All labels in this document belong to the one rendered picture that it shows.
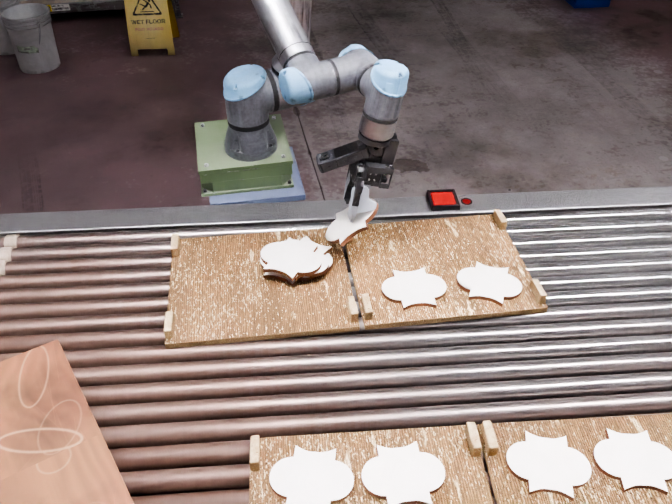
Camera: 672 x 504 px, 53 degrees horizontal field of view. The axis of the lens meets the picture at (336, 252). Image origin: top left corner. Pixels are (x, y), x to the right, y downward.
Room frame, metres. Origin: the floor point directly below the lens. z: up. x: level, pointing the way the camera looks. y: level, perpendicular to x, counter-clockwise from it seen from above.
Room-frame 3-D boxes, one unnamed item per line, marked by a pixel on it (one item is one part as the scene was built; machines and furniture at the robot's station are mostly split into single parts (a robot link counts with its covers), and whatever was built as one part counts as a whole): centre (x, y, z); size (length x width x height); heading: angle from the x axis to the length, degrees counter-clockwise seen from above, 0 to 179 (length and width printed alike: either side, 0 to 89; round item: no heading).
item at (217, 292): (1.16, 0.17, 0.93); 0.41 x 0.35 x 0.02; 98
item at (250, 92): (1.69, 0.24, 1.13); 0.13 x 0.12 x 0.14; 116
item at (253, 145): (1.69, 0.25, 1.01); 0.15 x 0.15 x 0.10
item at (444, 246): (1.22, -0.24, 0.93); 0.41 x 0.35 x 0.02; 98
